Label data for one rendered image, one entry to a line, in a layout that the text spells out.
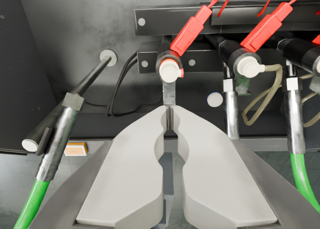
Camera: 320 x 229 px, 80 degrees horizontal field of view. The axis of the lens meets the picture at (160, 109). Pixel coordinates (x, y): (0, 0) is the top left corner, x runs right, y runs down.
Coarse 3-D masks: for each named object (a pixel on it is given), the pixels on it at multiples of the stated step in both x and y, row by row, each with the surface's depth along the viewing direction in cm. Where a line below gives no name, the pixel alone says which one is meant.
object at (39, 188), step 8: (40, 184) 20; (48, 184) 20; (32, 192) 20; (40, 192) 20; (32, 200) 19; (40, 200) 20; (24, 208) 19; (32, 208) 19; (24, 216) 19; (32, 216) 19; (16, 224) 19; (24, 224) 19
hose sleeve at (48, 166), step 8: (64, 112) 20; (72, 112) 21; (64, 120) 20; (72, 120) 21; (56, 128) 20; (64, 128) 20; (72, 128) 21; (56, 136) 20; (64, 136) 20; (48, 144) 20; (56, 144) 20; (64, 144) 21; (48, 152) 20; (56, 152) 20; (48, 160) 20; (56, 160) 20; (40, 168) 20; (48, 168) 20; (56, 168) 21; (40, 176) 20; (48, 176) 20
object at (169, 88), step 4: (164, 84) 21; (168, 84) 21; (172, 84) 21; (164, 88) 21; (168, 88) 21; (172, 88) 21; (164, 92) 22; (168, 92) 22; (172, 92) 22; (164, 96) 22; (168, 96) 22; (172, 96) 22
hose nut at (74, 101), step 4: (68, 92) 21; (68, 96) 21; (72, 96) 20; (76, 96) 21; (80, 96) 21; (64, 100) 21; (68, 100) 20; (72, 100) 20; (76, 100) 21; (80, 100) 21; (84, 100) 22; (64, 104) 21; (68, 104) 20; (72, 104) 20; (76, 104) 21; (80, 104) 21; (72, 108) 20; (76, 108) 21; (80, 108) 21
